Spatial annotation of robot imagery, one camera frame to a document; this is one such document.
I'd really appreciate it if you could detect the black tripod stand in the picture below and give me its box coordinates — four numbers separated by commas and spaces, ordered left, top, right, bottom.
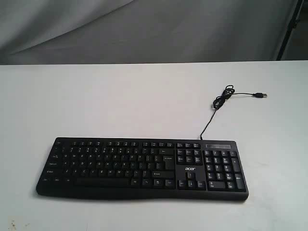
276, 0, 304, 61

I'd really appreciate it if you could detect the black usb cable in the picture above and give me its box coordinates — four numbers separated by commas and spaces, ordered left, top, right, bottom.
199, 84, 268, 141

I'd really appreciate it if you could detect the black acer keyboard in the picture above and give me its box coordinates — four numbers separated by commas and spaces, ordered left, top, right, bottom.
36, 137, 249, 201

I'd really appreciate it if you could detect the grey backdrop cloth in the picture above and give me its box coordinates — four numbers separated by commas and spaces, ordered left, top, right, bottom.
0, 0, 297, 64

